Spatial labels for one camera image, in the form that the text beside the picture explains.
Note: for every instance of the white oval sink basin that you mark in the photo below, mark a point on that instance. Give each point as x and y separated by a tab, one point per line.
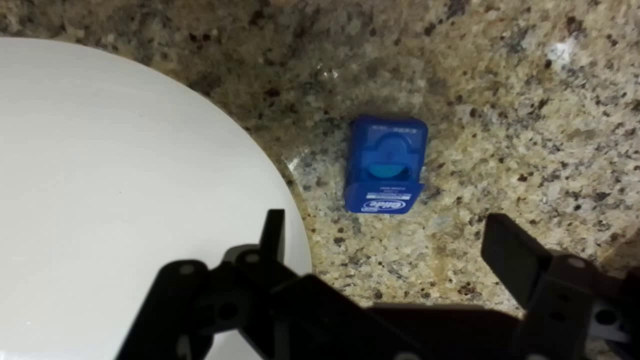
109	171

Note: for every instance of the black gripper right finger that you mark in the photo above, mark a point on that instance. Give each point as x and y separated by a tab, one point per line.
515	256

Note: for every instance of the blue floss case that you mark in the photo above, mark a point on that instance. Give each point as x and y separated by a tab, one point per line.
385	165

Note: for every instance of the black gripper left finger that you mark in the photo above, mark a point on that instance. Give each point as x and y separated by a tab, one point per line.
272	234

